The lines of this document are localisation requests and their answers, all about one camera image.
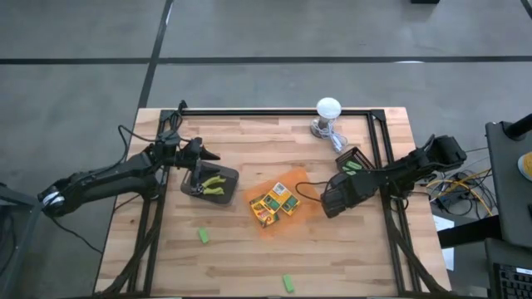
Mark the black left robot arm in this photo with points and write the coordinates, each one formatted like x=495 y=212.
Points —
x=108 y=174

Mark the white paper sheet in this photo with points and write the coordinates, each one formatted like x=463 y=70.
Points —
x=444 y=224

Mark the black floor object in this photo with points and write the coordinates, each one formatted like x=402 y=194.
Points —
x=424 y=1

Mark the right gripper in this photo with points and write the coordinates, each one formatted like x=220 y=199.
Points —
x=351 y=189

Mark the grey metal stand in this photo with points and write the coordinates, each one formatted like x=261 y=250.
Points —
x=16 y=249

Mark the black pole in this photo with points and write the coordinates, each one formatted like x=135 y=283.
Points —
x=521 y=126

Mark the black keyboard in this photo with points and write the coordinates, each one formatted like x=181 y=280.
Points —
x=513 y=284

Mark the yellow round disc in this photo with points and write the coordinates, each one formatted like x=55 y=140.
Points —
x=527 y=166

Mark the black cart leg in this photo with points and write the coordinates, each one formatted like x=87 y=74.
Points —
x=469 y=232

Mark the orange translucent plastic bin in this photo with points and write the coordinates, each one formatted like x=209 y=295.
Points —
x=291 y=182

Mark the black power adapter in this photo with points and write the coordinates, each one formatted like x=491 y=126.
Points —
x=451 y=200

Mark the green marker bottom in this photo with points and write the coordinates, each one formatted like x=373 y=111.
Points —
x=288 y=283

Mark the dark grey plastic bin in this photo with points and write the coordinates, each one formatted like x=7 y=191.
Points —
x=226 y=174

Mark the white dome lamp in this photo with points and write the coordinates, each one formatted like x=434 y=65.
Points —
x=328 y=107

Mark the green Ticonderoga eraser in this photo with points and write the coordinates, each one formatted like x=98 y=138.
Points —
x=203 y=235

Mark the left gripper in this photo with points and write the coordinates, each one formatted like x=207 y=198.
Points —
x=178 y=153

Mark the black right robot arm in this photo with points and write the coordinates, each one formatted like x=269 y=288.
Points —
x=411 y=164

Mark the black mesh basket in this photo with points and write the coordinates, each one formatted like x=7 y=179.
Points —
x=358 y=154

